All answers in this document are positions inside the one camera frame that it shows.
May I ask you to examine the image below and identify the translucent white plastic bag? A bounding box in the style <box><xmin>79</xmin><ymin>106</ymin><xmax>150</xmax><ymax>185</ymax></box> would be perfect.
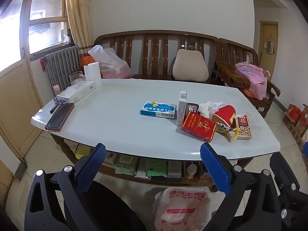
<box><xmin>88</xmin><ymin>45</ymin><xmax>134</xmax><ymax>79</ymax></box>

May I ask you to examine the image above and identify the wooden armchair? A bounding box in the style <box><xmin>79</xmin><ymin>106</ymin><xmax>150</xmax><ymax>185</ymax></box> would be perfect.
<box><xmin>213</xmin><ymin>38</ymin><xmax>281</xmax><ymax>118</ymax></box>

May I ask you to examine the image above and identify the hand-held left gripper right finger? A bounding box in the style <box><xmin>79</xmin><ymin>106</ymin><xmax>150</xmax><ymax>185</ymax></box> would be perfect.
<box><xmin>200</xmin><ymin>142</ymin><xmax>282</xmax><ymax>231</ymax></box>

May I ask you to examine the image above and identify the red smartphone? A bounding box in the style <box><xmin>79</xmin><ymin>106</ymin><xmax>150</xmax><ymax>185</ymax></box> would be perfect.
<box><xmin>45</xmin><ymin>103</ymin><xmax>75</xmax><ymax>132</ymax></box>

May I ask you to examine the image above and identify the stack of cardboard boxes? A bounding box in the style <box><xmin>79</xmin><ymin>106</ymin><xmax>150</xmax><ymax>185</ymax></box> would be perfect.
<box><xmin>282</xmin><ymin>103</ymin><xmax>308</xmax><ymax>167</ymax></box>

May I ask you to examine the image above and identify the dark flat book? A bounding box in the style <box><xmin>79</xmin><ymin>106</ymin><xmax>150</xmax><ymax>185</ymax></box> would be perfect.
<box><xmin>150</xmin><ymin>176</ymin><xmax>182</xmax><ymax>182</ymax></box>

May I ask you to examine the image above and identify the pale green wipes pack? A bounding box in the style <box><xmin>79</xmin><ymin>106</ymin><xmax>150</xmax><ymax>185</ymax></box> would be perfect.
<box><xmin>115</xmin><ymin>155</ymin><xmax>139</xmax><ymax>176</ymax></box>

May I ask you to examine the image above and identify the white pill bottle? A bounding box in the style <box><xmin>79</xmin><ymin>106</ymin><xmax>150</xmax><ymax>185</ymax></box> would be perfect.
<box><xmin>186</xmin><ymin>164</ymin><xmax>198</xmax><ymax>179</ymax></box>

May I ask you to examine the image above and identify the beige cushion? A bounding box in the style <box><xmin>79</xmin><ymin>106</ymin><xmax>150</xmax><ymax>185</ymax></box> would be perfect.
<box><xmin>172</xmin><ymin>49</ymin><xmax>209</xmax><ymax>82</ymax></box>

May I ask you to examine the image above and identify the blue medicine box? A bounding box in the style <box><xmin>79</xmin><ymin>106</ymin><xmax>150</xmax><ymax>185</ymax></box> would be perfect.
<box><xmin>140</xmin><ymin>101</ymin><xmax>177</xmax><ymax>119</ymax></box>

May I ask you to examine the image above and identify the white-topped wooden coffee table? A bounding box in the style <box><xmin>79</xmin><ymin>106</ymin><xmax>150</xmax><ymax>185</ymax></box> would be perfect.
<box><xmin>31</xmin><ymin>78</ymin><xmax>281</xmax><ymax>193</ymax></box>

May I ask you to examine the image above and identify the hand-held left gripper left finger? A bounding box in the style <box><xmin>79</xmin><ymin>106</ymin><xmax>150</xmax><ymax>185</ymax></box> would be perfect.
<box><xmin>24</xmin><ymin>143</ymin><xmax>107</xmax><ymax>231</ymax></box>

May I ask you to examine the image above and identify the red cigarette box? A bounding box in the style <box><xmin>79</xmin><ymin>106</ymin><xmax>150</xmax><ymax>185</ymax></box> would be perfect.
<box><xmin>181</xmin><ymin>111</ymin><xmax>217</xmax><ymax>143</ymax></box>

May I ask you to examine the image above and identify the pink plastic bag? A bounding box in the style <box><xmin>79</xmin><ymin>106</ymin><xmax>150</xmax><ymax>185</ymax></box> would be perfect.
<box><xmin>234</xmin><ymin>62</ymin><xmax>270</xmax><ymax>101</ymax></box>

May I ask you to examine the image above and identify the yellow door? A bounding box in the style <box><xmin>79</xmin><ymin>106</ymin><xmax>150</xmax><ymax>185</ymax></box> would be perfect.
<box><xmin>259</xmin><ymin>21</ymin><xmax>280</xmax><ymax>77</ymax></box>

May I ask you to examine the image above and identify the red paper cup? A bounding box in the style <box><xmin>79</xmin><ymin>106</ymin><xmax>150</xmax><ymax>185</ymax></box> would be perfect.
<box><xmin>213</xmin><ymin>105</ymin><xmax>237</xmax><ymax>129</ymax></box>

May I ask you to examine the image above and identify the wooden framed window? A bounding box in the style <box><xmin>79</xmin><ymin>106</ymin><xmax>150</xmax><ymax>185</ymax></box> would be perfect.
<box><xmin>0</xmin><ymin>0</ymin><xmax>70</xmax><ymax>72</ymax></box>

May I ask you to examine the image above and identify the white red-printed plastic bag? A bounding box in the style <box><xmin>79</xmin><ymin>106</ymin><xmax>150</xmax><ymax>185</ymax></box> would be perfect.
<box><xmin>153</xmin><ymin>187</ymin><xmax>213</xmax><ymax>231</ymax></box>

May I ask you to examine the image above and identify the grey radiator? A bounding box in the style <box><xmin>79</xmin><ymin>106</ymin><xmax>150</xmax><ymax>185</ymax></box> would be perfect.
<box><xmin>43</xmin><ymin>45</ymin><xmax>81</xmax><ymax>92</ymax></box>

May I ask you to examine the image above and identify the white rectangular box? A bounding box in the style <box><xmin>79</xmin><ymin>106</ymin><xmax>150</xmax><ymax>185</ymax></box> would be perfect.
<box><xmin>167</xmin><ymin>160</ymin><xmax>182</xmax><ymax>178</ymax></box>

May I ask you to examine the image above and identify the green tissue pack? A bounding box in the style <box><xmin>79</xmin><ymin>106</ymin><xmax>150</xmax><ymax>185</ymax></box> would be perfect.
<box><xmin>144</xmin><ymin>159</ymin><xmax>168</xmax><ymax>177</ymax></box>

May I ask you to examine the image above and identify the tall white carton box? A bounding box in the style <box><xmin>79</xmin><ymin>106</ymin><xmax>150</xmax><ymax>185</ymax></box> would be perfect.
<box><xmin>176</xmin><ymin>91</ymin><xmax>187</xmax><ymax>126</ymax></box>

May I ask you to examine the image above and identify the yellow container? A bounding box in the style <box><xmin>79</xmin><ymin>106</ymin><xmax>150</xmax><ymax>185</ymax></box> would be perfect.
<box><xmin>75</xmin><ymin>144</ymin><xmax>93</xmax><ymax>160</ymax></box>

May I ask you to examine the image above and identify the crumpled snack wrapper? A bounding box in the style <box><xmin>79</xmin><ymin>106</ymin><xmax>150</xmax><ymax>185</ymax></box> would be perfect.
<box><xmin>215</xmin><ymin>121</ymin><xmax>240</xmax><ymax>139</ymax></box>

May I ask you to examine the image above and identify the hanger with cloth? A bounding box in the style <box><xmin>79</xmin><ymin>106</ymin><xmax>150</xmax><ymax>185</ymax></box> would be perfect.
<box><xmin>263</xmin><ymin>34</ymin><xmax>275</xmax><ymax>55</ymax></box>

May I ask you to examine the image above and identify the crumpled white tissue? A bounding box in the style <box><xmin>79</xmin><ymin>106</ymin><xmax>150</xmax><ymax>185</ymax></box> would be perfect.
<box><xmin>198</xmin><ymin>101</ymin><xmax>225</xmax><ymax>119</ymax></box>

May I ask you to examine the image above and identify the gold nut snack box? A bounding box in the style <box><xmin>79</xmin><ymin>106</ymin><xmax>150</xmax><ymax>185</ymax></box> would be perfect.
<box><xmin>234</xmin><ymin>114</ymin><xmax>253</xmax><ymax>140</ymax></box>

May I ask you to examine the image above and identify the glass mug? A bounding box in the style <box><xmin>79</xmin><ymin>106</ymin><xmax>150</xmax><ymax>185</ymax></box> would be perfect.
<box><xmin>69</xmin><ymin>71</ymin><xmax>87</xmax><ymax>86</ymax></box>

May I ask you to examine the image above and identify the long white box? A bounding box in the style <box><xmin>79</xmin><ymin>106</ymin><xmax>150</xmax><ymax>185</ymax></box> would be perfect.
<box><xmin>56</xmin><ymin>80</ymin><xmax>97</xmax><ymax>105</ymax></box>

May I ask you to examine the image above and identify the dark cigarette box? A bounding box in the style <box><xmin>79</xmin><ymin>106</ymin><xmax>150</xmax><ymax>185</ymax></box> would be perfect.
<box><xmin>186</xmin><ymin>103</ymin><xmax>200</xmax><ymax>115</ymax></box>

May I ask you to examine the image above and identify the wooden slatted sofa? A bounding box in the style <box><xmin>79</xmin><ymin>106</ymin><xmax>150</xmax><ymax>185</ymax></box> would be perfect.
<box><xmin>94</xmin><ymin>30</ymin><xmax>223</xmax><ymax>85</ymax></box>

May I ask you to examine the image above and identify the white paper towel roll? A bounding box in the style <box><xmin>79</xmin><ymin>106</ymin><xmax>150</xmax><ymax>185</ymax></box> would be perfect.
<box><xmin>83</xmin><ymin>62</ymin><xmax>102</xmax><ymax>87</ymax></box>

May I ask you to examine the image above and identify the yellow patterned curtain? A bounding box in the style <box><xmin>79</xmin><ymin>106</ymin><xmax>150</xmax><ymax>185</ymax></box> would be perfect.
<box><xmin>64</xmin><ymin>0</ymin><xmax>93</xmax><ymax>57</ymax></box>

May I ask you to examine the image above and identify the orange container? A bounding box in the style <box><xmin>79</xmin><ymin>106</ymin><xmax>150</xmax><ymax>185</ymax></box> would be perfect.
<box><xmin>80</xmin><ymin>56</ymin><xmax>95</xmax><ymax>66</ymax></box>

